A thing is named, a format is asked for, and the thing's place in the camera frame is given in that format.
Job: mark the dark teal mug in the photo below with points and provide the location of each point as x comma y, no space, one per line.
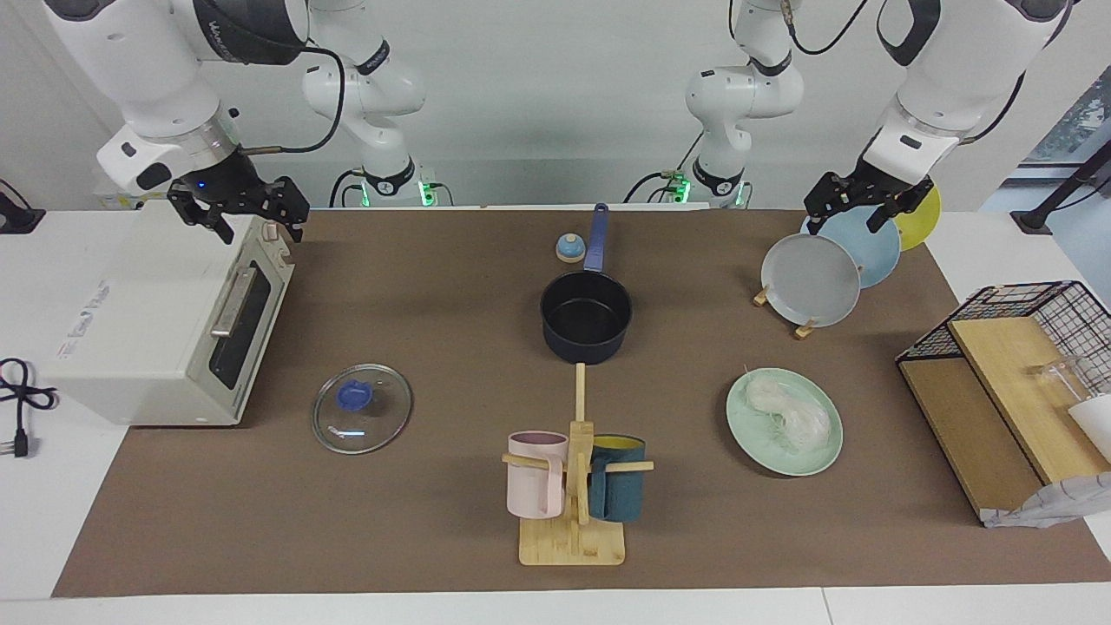
621,495

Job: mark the light blue plate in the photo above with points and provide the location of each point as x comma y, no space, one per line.
877,252

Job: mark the white cup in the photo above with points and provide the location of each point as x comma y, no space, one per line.
1095,425

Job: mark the yellow plate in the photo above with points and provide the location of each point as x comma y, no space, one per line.
922,221

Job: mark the black stand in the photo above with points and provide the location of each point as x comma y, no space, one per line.
17,221
1033,221

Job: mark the grey patterned cloth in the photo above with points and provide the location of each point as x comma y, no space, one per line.
1059,503

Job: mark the brown table mat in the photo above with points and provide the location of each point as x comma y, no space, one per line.
391,521

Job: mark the glass lid with blue knob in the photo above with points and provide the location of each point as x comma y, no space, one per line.
382,417

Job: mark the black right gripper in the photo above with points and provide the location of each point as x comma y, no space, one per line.
243,191

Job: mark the wooden mug tree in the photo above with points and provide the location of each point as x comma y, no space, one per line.
573,547

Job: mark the beige toaster oven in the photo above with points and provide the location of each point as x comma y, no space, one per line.
130,330

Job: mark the pink mug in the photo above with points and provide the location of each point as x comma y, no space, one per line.
529,486

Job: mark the wooden plate rack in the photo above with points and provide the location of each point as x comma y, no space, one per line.
805,330

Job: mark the white vermicelli bundle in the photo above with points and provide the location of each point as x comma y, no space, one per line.
785,408

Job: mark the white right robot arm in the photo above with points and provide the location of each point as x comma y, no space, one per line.
156,69

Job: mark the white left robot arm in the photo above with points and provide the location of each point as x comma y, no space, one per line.
946,78

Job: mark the grey plate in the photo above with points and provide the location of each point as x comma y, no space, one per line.
807,282

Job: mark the pale green plate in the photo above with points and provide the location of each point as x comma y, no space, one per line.
807,462

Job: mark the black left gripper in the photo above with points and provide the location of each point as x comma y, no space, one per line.
868,187

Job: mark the window pane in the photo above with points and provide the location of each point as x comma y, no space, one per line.
1076,121

